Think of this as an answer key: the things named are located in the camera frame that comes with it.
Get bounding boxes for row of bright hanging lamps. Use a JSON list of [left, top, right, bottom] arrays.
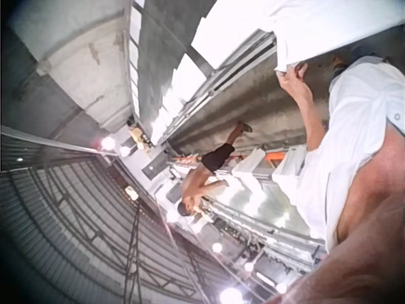
[[100, 136, 289, 304]]

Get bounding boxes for stack of white sheets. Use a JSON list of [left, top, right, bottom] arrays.
[[230, 148, 267, 179], [271, 144, 308, 186]]

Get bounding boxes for orange metal frame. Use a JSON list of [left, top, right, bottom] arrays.
[[265, 151, 287, 168]]

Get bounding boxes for person's legs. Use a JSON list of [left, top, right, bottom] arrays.
[[331, 43, 390, 79]]

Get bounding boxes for large white fabric sheet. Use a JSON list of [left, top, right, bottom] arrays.
[[190, 0, 405, 74]]

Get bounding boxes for long grey metal rail frame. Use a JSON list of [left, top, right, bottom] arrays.
[[158, 30, 279, 147]]

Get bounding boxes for person's left hand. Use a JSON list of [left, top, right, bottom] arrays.
[[277, 62, 313, 99]]

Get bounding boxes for yellow carton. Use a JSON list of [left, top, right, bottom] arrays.
[[128, 125, 146, 143]]

